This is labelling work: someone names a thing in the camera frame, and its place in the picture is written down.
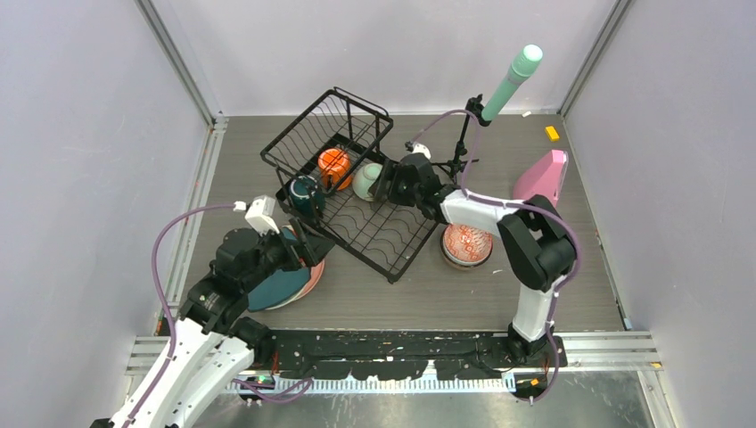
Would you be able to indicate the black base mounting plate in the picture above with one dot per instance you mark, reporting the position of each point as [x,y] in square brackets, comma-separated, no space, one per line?
[399,355]

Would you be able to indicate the teal square plate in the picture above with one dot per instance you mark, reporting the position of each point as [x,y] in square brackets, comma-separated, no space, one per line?
[280,289]

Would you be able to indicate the dark green mug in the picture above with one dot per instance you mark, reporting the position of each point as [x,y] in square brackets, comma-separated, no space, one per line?
[307,196]

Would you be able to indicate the red patterned bowl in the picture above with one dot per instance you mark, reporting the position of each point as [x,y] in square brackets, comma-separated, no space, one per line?
[466,233]

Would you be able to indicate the light green bowl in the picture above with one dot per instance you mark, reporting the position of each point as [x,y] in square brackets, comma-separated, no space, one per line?
[363,178]

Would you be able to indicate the pink round plate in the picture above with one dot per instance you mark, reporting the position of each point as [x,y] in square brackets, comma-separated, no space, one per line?
[315,274]

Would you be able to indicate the brown striped bowl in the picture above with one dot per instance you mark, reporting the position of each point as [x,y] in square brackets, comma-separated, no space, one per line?
[465,255]

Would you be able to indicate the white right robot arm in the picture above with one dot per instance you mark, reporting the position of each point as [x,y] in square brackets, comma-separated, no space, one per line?
[542,250]

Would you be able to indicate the pink wedge object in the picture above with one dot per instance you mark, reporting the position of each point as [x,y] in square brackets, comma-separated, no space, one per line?
[545,177]

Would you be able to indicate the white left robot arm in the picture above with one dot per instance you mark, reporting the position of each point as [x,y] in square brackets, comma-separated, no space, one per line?
[212,341]

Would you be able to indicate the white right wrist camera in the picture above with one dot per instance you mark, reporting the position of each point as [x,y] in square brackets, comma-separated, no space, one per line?
[416,147]

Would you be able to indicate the black mini tripod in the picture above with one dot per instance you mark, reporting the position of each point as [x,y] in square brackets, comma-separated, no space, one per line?
[455,167]

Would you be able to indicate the orange mug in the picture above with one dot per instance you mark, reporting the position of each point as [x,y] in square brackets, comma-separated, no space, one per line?
[334,165]

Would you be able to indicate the yellow small block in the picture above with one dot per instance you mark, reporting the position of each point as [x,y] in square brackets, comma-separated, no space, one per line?
[552,133]

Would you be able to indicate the black wire dish rack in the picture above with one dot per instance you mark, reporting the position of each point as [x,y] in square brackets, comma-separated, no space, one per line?
[385,236]

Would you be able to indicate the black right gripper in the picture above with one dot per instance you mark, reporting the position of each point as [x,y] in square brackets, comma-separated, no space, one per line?
[391,171]

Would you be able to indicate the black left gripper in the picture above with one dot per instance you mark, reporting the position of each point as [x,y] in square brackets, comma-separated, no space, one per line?
[308,251]

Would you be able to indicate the mint green microphone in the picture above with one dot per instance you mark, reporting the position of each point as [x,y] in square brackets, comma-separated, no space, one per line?
[522,67]

